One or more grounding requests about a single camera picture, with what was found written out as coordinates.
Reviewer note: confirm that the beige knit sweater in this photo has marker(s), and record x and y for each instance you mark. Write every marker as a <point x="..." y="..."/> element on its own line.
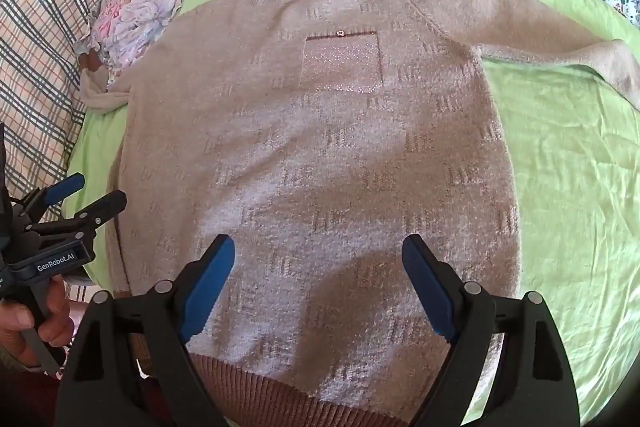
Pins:
<point x="320" y="157"/>

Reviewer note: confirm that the plaid quilt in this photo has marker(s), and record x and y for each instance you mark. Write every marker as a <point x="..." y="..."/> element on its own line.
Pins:
<point x="40" y="57"/>

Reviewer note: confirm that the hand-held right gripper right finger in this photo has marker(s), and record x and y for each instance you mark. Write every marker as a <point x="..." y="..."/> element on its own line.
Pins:
<point x="427" y="282"/>

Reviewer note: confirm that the floral pillow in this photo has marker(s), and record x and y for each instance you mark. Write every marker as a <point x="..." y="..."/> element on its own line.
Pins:
<point x="145" y="2"/>

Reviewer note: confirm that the light green bed sheet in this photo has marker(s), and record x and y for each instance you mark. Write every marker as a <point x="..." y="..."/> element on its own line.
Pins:
<point x="575" y="207"/>

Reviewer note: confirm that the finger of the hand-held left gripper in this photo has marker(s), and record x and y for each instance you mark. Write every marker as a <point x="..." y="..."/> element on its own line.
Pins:
<point x="62" y="189"/>
<point x="102" y="207"/>

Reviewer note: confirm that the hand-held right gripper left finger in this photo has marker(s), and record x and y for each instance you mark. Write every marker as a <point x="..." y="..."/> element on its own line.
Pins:
<point x="210" y="279"/>

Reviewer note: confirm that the person's left hand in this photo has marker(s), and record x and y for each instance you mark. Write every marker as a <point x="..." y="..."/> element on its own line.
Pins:
<point x="50" y="322"/>

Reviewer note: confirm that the striped white cloth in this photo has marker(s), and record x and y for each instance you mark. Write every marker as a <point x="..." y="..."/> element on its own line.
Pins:
<point x="80" y="292"/>

